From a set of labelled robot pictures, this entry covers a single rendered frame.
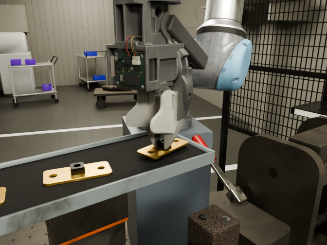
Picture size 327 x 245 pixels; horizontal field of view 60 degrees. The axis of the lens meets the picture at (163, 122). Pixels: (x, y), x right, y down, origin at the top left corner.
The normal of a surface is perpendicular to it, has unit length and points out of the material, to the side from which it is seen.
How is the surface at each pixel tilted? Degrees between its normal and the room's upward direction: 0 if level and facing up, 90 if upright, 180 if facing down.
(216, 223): 0
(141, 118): 91
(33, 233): 0
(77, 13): 90
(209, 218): 0
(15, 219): 90
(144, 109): 91
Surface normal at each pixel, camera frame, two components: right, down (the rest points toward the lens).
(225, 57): -0.40, -0.11
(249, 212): 0.00, -0.95
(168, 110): 0.77, 0.18
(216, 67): -0.42, 0.25
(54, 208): 0.57, 0.25
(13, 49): 0.33, 0.11
